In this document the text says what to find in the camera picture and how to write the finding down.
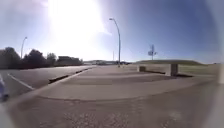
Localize distant low buildings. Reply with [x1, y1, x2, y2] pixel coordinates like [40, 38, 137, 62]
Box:
[83, 59, 133, 66]

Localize tall curved street lamp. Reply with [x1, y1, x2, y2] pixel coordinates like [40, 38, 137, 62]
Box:
[108, 17, 122, 68]

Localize small thin tree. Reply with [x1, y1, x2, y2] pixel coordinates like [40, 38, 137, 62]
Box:
[147, 44, 158, 62]

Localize dark building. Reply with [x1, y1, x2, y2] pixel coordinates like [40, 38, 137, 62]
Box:
[55, 55, 84, 67]

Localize row of concrete kerb stops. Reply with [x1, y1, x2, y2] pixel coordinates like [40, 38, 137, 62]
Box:
[48, 68, 90, 84]

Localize low grassy hill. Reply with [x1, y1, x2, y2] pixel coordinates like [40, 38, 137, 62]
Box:
[133, 59, 206, 66]

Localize large concrete block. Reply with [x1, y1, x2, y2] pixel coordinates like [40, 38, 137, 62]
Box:
[165, 63, 179, 77]

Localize group of dark trees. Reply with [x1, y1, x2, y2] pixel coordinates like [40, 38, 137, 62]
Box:
[0, 46, 58, 70]

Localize distant street lamp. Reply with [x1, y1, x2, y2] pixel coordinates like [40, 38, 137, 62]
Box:
[20, 36, 29, 60]

